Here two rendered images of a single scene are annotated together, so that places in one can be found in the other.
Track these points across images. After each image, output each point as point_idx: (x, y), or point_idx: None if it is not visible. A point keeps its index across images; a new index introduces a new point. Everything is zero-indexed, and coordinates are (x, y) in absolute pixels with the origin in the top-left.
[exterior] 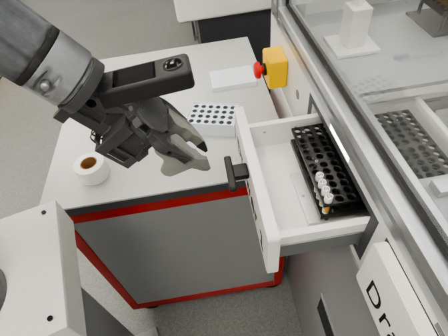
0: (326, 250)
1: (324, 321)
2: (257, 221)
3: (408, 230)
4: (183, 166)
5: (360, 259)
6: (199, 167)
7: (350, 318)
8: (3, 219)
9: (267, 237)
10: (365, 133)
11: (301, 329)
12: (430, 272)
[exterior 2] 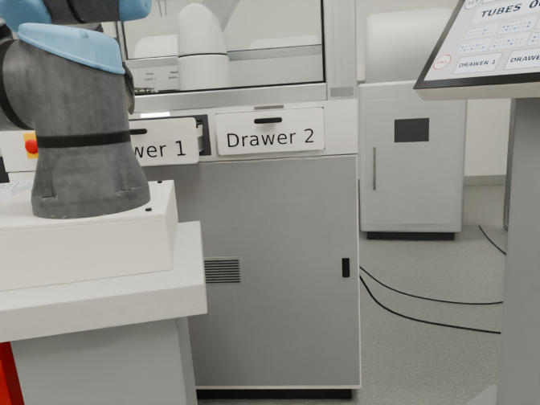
0: (184, 207)
1: (218, 273)
2: (168, 146)
3: (221, 92)
4: (128, 101)
5: (210, 153)
6: (134, 103)
7: (231, 209)
8: (4, 202)
9: (190, 118)
10: (168, 93)
11: (201, 404)
12: (239, 92)
